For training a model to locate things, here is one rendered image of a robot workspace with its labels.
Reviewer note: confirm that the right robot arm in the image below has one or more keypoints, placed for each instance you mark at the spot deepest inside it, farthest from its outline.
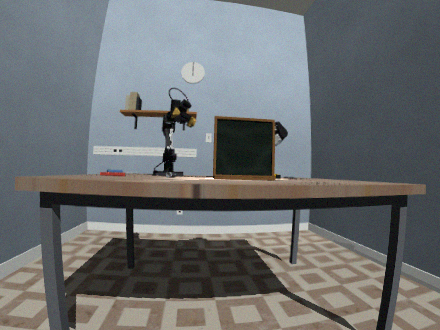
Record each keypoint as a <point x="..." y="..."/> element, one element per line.
<point x="169" y="153"/>

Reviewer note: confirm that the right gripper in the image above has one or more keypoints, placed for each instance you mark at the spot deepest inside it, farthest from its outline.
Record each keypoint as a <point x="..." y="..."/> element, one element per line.
<point x="182" y="118"/>

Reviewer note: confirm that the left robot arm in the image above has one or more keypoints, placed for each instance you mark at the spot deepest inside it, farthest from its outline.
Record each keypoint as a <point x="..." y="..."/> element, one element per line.
<point x="281" y="134"/>

